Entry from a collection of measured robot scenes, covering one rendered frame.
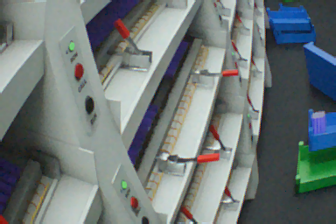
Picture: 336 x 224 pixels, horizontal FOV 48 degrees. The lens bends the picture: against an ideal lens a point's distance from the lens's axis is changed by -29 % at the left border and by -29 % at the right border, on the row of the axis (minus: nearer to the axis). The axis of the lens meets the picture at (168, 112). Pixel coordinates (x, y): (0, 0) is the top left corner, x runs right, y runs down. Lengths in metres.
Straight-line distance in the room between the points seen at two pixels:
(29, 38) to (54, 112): 0.10
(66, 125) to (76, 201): 0.09
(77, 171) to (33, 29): 0.19
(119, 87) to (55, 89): 0.22
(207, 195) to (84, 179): 0.54
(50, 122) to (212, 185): 0.62
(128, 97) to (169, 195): 0.19
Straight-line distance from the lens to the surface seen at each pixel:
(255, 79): 1.80
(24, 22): 0.46
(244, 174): 1.37
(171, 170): 0.82
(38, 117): 0.51
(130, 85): 0.69
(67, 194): 0.52
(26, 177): 0.51
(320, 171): 1.51
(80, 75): 0.51
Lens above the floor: 1.03
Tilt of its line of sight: 30 degrees down
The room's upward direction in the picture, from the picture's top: 18 degrees counter-clockwise
